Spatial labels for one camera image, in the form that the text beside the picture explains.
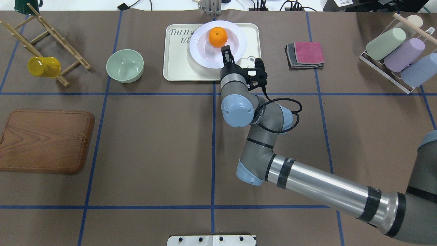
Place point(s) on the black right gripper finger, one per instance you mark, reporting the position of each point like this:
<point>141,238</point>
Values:
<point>228,58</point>

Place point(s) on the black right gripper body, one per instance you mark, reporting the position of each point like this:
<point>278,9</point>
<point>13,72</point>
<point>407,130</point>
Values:
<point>229,68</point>

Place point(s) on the orange fruit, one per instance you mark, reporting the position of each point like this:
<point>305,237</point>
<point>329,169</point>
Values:
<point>217,37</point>

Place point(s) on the white plate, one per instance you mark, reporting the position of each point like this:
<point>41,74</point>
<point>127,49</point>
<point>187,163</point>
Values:
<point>210,57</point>

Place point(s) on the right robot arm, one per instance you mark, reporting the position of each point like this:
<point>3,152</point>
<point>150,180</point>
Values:
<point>409,217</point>

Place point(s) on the cream bear tray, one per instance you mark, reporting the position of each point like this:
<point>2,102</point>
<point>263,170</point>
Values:
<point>188,55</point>

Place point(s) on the pink and grey cloth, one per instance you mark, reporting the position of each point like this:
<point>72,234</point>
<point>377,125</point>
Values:
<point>305,55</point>

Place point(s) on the black power strip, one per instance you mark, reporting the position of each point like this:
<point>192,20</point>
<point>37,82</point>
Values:
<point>276,5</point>

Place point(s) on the green bowl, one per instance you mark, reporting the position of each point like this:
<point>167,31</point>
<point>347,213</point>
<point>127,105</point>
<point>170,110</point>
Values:
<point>125,66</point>

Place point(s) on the small black device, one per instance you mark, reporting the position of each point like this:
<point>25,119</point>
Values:
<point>123,7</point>

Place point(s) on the white cup rack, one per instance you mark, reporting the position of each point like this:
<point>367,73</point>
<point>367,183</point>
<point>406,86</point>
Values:
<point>426,34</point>

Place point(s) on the green cup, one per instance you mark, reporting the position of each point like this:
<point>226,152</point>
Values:
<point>385,43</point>

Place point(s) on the purple cup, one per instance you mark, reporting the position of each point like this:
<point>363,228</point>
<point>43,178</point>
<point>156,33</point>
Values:
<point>404,55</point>

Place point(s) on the blue cup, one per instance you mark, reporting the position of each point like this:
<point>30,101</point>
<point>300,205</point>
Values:
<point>421,71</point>

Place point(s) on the beige cup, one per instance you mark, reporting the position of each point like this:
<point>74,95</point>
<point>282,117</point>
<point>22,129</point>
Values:
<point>415,20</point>

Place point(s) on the yellow mug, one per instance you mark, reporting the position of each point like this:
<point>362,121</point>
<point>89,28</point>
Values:
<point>44,67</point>

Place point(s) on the wooden cutting board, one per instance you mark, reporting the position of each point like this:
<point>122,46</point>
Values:
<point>47,141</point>

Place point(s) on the dark green mug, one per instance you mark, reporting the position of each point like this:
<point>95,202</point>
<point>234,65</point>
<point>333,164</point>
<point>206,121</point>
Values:
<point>28,7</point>

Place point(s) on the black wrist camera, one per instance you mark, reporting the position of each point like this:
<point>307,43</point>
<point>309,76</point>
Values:
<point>257,77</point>

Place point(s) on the aluminium frame post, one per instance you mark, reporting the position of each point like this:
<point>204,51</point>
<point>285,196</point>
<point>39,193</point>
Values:
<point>211,7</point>

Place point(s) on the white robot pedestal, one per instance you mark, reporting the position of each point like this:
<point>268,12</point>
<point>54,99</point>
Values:
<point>212,240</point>

